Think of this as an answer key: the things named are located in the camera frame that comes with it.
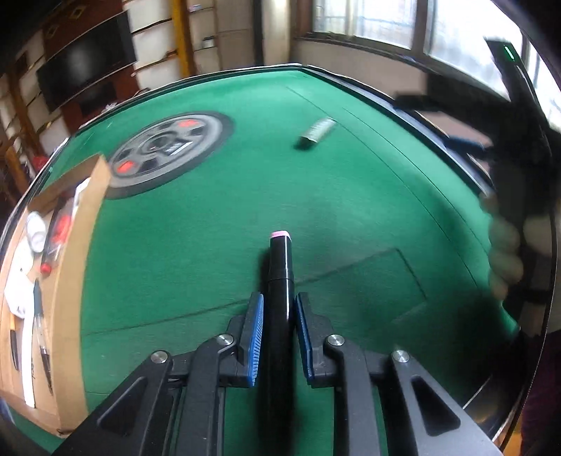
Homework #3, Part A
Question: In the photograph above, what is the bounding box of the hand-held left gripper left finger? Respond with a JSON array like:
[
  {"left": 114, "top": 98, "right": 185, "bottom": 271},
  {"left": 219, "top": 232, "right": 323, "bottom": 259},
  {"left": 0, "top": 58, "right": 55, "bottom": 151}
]
[{"left": 55, "top": 293, "right": 265, "bottom": 456}]

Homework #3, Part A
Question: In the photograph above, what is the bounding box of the white plastic stick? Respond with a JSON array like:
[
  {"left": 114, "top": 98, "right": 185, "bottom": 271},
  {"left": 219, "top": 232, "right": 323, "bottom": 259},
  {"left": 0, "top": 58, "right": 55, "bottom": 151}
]
[{"left": 20, "top": 324, "right": 38, "bottom": 408}]

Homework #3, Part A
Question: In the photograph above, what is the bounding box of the cardboard box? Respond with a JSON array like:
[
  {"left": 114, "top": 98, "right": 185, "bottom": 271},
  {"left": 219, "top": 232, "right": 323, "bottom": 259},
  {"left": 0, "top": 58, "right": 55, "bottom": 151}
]
[{"left": 0, "top": 154, "right": 110, "bottom": 437}]

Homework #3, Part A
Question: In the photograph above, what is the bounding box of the black and clear gel pen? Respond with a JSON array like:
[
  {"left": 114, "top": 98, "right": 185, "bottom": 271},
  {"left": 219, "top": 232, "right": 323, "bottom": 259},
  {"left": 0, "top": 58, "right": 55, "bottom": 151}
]
[{"left": 33, "top": 281, "right": 55, "bottom": 395}]

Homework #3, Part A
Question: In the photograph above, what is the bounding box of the black marker with pink end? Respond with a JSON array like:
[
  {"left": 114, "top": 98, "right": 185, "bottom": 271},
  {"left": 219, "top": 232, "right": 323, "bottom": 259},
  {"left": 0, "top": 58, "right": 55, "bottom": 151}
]
[{"left": 258, "top": 229, "right": 294, "bottom": 456}]

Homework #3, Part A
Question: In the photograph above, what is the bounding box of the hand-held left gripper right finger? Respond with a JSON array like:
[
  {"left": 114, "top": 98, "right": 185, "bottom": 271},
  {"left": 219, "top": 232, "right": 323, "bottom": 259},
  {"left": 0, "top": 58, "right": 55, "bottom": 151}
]
[{"left": 295, "top": 293, "right": 500, "bottom": 456}]

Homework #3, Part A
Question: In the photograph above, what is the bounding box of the person's right hand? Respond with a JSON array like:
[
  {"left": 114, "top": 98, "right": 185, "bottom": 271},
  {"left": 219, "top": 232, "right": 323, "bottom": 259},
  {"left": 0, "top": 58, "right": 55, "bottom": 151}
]
[{"left": 480, "top": 195, "right": 554, "bottom": 301}]

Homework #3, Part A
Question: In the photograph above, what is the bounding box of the white charger adapter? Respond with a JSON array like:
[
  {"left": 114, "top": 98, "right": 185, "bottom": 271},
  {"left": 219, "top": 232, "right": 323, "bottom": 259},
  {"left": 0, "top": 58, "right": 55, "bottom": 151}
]
[{"left": 4, "top": 267, "right": 33, "bottom": 318}]

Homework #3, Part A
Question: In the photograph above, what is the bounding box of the large window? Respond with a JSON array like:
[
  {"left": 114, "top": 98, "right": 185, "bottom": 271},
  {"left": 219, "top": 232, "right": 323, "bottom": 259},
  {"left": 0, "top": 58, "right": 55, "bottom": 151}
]
[{"left": 307, "top": 0, "right": 561, "bottom": 115}]

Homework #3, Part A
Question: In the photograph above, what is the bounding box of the red capped object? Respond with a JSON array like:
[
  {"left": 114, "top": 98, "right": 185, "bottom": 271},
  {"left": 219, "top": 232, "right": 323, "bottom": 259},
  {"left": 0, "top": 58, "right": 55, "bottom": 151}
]
[{"left": 55, "top": 215, "right": 73, "bottom": 244}]

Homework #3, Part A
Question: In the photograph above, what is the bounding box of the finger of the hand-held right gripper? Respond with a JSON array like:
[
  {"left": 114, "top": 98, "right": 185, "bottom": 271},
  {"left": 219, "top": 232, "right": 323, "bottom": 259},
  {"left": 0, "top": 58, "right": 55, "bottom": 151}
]
[
  {"left": 445, "top": 134, "right": 498, "bottom": 156},
  {"left": 394, "top": 90, "right": 500, "bottom": 117}
]

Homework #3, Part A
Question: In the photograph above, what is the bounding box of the black flat television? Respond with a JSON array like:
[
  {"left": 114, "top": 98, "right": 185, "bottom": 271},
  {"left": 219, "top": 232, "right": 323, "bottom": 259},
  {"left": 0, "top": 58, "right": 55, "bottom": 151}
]
[{"left": 36, "top": 11, "right": 137, "bottom": 112}]

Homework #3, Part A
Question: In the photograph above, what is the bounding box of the tall standing air conditioner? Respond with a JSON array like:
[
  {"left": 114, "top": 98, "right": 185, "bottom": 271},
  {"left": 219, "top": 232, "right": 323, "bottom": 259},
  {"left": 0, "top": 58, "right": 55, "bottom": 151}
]
[{"left": 262, "top": 0, "right": 295, "bottom": 66}]

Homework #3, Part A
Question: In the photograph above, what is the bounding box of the round table control panel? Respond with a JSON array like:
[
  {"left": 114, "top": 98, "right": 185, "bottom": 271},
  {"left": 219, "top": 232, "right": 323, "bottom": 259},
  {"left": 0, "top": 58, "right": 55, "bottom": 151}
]
[{"left": 107, "top": 111, "right": 235, "bottom": 200}]

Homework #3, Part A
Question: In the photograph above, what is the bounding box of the wooden wall shelf unit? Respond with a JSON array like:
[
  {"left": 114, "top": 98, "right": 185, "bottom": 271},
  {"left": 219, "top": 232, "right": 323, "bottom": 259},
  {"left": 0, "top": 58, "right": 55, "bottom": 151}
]
[{"left": 0, "top": 0, "right": 264, "bottom": 145}]

